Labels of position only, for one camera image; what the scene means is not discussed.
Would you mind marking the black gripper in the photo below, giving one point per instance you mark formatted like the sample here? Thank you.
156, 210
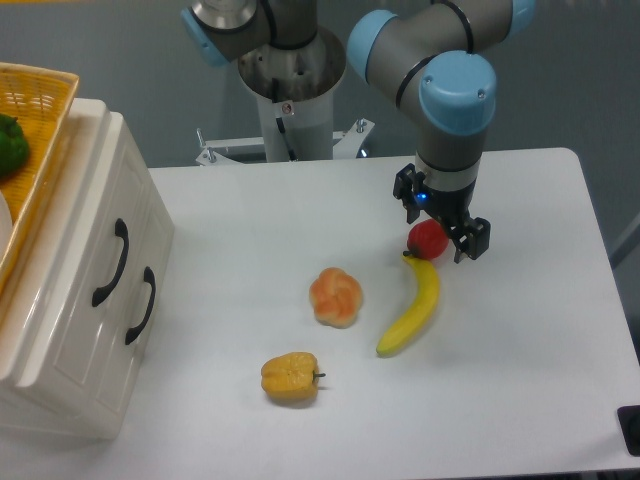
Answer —
445, 196

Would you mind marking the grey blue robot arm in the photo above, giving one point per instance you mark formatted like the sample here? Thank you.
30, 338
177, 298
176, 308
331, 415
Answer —
429, 66

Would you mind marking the white drawer cabinet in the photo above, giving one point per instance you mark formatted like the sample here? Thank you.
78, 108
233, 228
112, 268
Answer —
28, 297

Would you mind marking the red toy pepper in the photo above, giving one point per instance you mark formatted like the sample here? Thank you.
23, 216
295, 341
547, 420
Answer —
427, 240

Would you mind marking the yellow toy banana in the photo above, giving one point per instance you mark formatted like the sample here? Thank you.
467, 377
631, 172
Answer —
408, 325

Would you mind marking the knotted toy bread roll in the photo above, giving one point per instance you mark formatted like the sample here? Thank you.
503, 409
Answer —
336, 298

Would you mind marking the yellow toy bell pepper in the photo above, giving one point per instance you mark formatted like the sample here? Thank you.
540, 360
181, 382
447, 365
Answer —
291, 377

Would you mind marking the black corner device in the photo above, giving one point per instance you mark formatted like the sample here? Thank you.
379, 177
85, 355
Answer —
629, 421

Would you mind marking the yellow woven basket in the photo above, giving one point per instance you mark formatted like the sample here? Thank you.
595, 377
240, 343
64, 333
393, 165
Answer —
40, 100

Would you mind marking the green toy pepper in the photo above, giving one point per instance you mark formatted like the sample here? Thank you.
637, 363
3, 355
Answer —
15, 149

